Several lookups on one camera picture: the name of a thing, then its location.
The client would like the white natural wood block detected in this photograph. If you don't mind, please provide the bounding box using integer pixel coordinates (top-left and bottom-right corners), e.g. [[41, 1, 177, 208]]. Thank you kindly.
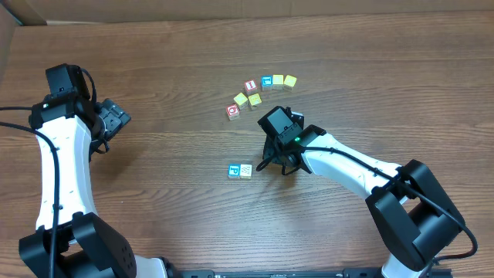
[[239, 164, 252, 179]]

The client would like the blue letter P block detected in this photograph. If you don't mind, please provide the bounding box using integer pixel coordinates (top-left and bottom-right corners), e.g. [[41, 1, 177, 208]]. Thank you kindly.
[[228, 164, 241, 178]]

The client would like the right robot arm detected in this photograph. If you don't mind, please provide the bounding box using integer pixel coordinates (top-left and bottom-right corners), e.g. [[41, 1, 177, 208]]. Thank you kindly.
[[256, 107, 465, 277]]

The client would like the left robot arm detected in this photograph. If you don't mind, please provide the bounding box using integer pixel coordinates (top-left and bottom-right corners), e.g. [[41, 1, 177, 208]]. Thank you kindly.
[[19, 63, 174, 278]]

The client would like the yellow block centre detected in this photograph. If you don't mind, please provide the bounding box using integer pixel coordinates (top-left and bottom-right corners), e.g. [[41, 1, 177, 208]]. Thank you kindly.
[[248, 93, 262, 110]]

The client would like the yellow block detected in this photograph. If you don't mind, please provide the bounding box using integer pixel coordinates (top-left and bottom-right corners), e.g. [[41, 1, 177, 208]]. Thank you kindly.
[[283, 75, 297, 91], [272, 74, 284, 90], [234, 93, 249, 110], [248, 93, 262, 110]]

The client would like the red letter Q block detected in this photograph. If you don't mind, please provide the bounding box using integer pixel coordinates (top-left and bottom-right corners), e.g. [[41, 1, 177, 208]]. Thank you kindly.
[[225, 103, 240, 121]]

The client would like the yellow block far right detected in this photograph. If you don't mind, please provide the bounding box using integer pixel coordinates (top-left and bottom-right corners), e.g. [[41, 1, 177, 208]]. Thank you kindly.
[[283, 75, 297, 91]]

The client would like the yellow block left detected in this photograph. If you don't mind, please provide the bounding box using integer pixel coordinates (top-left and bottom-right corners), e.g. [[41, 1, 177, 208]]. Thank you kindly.
[[234, 93, 249, 110]]

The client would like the yellow block middle top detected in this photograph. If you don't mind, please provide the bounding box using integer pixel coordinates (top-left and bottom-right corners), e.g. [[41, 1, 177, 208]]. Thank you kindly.
[[272, 74, 284, 90]]

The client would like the blue picture block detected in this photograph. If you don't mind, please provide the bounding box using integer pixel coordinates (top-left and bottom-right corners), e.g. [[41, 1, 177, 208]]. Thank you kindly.
[[261, 75, 273, 91]]

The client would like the red letter I block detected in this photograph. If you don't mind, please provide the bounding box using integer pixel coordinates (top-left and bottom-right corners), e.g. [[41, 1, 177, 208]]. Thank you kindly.
[[244, 80, 259, 96]]

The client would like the cardboard box corner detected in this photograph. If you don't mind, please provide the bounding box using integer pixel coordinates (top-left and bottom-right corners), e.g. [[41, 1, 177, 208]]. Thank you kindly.
[[1, 0, 46, 80]]

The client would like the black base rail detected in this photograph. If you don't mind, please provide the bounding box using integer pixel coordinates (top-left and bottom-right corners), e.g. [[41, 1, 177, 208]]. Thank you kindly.
[[161, 263, 454, 278]]

